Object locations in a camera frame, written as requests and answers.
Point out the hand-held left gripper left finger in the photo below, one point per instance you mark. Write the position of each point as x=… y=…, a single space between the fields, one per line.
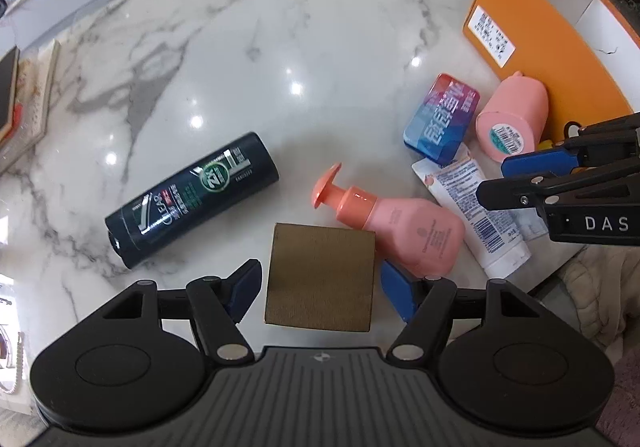
x=245 y=288

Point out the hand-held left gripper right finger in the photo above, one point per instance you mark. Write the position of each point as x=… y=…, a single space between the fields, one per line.
x=397 y=294

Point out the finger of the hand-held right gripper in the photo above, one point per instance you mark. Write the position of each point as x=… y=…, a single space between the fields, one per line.
x=505 y=194
x=535 y=163

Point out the white squeeze tube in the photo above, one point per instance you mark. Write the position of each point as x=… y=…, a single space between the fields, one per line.
x=480 y=222

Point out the pink capped bottle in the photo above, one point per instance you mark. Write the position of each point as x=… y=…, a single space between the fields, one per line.
x=515 y=112

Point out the pink pump bottle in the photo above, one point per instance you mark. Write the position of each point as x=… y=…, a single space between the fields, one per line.
x=415 y=234

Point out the brown cardboard box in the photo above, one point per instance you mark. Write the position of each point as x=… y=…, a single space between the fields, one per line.
x=320 y=277

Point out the blue and red box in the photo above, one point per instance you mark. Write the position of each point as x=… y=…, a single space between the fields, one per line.
x=440 y=119

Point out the dark green shampoo bottle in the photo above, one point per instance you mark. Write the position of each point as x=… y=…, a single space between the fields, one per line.
x=192 y=199

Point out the orange storage box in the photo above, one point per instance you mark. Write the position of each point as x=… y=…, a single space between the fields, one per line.
x=530 y=27

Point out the small yellow item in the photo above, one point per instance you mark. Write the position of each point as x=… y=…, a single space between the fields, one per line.
x=546 y=144

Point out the cream cloth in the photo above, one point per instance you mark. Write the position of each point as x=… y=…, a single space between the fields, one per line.
x=605 y=297

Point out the purple cloth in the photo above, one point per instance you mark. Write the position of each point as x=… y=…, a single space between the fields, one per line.
x=629 y=392

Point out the wooden framed board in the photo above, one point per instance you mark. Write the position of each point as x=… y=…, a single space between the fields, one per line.
x=35 y=97

